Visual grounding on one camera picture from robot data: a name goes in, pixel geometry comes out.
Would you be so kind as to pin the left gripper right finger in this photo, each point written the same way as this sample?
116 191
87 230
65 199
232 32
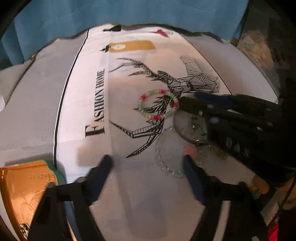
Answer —
205 188

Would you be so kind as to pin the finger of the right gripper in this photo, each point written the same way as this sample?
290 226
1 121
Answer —
211 106
239 102

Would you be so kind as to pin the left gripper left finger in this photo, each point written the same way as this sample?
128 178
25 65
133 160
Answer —
92 184

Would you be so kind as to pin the person right hand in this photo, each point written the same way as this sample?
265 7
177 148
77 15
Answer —
267 192

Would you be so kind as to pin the orange metal tray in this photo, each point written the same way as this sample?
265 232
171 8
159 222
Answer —
22 187

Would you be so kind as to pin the dark plastic storage box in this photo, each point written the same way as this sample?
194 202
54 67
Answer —
268 40

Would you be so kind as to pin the grey printed tablecloth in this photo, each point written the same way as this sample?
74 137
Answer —
77 102

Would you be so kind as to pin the blue curtain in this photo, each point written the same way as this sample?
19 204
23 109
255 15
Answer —
41 22

